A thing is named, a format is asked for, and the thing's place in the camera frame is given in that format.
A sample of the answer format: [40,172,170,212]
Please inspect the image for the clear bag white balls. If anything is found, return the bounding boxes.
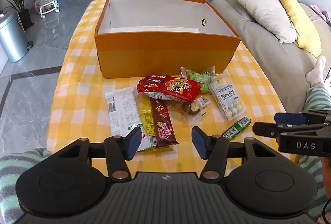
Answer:
[209,74,245,120]

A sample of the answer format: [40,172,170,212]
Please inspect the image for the cream cushion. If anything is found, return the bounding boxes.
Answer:
[236,0,297,43]

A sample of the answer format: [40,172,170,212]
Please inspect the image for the red snack bag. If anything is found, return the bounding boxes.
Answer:
[137,75,203,103]

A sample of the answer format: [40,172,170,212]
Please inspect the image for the silver trash can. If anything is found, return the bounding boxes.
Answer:
[0,10,29,63]

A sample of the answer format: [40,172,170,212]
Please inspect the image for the yellow checkered tablecloth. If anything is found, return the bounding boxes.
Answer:
[47,0,284,174]

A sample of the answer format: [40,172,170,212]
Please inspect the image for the white snack packet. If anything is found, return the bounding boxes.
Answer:
[104,87,152,152]

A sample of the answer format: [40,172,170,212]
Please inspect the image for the small white stool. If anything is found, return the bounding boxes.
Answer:
[38,0,60,19]

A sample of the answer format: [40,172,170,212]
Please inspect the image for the orange cardboard box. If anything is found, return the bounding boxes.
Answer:
[94,0,241,79]

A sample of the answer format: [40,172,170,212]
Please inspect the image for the yellow cushion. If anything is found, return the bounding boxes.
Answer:
[280,0,322,57]

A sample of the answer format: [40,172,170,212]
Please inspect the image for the clear pastry packet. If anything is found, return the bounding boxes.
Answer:
[168,95,211,123]

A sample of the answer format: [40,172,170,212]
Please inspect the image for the green sausage stick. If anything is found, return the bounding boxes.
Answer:
[222,116,251,140]

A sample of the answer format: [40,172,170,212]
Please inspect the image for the beige sofa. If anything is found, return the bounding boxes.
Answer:
[211,0,330,113]

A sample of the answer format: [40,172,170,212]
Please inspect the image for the green raisin packet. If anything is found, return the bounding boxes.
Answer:
[180,66,215,93]

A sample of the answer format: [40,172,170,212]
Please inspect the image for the right hand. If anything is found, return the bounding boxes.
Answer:
[321,157,331,199]

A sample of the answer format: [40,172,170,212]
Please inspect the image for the yellow snack packet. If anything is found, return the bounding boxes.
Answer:
[137,93,170,151]

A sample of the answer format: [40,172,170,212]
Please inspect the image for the white sock foot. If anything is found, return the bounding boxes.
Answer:
[306,56,326,87]

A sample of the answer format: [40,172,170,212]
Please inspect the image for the brown chocolate bar wrapper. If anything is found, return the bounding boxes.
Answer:
[150,98,179,147]

